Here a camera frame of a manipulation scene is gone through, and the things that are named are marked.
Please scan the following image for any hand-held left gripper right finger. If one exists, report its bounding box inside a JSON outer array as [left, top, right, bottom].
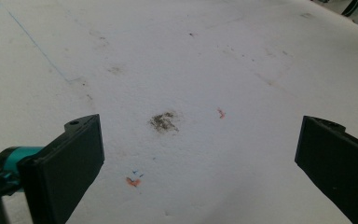
[[294, 115, 358, 224]]

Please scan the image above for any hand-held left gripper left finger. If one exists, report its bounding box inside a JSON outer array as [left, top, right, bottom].
[[18, 113, 105, 224]]

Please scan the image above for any white foam mat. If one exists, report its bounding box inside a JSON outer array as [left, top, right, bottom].
[[0, 0, 358, 224]]

